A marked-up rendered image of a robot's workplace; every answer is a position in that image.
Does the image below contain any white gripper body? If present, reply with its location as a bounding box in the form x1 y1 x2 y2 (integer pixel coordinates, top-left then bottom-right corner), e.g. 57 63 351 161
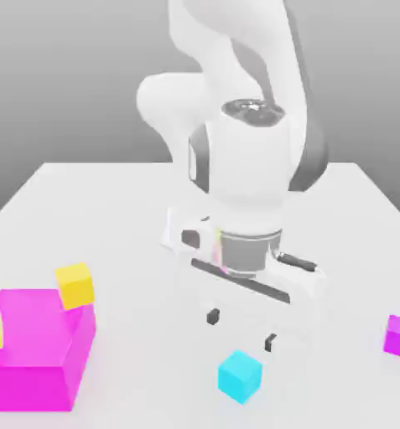
186 255 327 332

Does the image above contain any small cyan cube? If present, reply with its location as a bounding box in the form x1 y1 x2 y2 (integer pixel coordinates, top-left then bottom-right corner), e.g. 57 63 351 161
217 349 264 406

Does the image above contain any small orange cube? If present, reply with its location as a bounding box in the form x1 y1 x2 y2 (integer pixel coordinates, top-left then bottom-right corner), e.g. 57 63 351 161
55 262 96 312

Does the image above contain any large magenta box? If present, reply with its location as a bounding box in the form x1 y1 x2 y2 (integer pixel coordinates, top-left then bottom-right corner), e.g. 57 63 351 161
0 288 97 413

